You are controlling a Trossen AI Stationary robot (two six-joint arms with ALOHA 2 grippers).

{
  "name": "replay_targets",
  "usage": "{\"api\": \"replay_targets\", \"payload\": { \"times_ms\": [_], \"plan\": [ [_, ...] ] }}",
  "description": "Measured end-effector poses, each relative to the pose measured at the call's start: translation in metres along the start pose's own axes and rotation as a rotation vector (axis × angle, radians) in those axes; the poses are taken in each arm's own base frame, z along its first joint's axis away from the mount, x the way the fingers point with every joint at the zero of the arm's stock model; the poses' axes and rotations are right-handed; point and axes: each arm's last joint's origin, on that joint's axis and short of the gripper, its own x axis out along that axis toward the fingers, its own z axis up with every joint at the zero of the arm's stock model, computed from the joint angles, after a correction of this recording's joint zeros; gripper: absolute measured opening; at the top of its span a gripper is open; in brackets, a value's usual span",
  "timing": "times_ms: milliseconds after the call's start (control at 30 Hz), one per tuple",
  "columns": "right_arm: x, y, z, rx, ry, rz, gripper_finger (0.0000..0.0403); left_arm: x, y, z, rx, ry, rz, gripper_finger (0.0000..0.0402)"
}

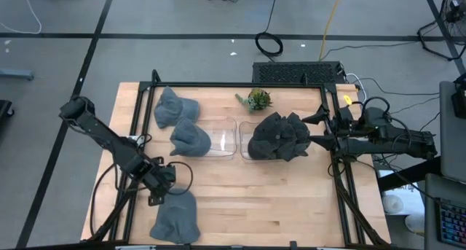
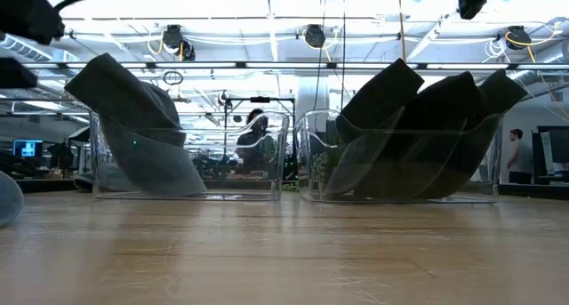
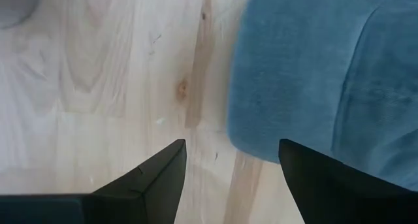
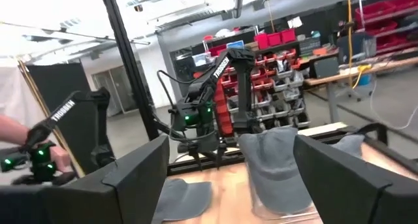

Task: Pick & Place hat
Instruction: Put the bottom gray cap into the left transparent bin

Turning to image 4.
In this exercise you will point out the light grey cap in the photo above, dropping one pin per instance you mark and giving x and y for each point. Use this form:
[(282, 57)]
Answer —
[(186, 198), (349, 144), (271, 171)]

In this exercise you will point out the black parts shelf rack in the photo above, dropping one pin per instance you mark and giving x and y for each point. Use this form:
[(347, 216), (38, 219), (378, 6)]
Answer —
[(277, 87)]

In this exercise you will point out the wooden workbench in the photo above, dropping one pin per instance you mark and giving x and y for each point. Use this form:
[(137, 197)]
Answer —
[(359, 72)]

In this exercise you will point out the white curtain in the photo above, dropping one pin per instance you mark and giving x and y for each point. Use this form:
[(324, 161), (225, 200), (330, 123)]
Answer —
[(13, 87)]

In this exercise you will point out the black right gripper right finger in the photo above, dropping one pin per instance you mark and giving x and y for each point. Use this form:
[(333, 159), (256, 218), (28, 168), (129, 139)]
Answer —
[(339, 191)]

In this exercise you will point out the red storage bin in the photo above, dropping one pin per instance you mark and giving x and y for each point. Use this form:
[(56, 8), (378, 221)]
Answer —
[(261, 41), (275, 39), (288, 36)]

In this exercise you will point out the black partition panel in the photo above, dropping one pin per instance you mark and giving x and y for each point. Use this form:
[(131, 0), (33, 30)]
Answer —
[(58, 83)]

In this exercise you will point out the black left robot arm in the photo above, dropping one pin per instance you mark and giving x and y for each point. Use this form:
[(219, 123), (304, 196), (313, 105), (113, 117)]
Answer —
[(243, 87)]

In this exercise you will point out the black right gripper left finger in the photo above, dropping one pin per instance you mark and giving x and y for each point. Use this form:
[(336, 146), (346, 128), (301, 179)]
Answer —
[(130, 191)]

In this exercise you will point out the black aluminium rig frame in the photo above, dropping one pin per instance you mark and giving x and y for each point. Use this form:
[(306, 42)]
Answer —
[(127, 54)]

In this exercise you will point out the shelf of red bins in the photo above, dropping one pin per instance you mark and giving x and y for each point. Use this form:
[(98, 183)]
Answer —
[(385, 18)]

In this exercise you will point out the person's forearm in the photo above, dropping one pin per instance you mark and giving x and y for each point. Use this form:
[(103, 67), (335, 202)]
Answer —
[(11, 129)]

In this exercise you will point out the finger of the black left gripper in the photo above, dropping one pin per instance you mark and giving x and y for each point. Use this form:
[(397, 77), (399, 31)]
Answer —
[(220, 153), (198, 155)]

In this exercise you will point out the person's hand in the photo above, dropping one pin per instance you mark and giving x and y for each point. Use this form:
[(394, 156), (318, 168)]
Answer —
[(60, 157)]

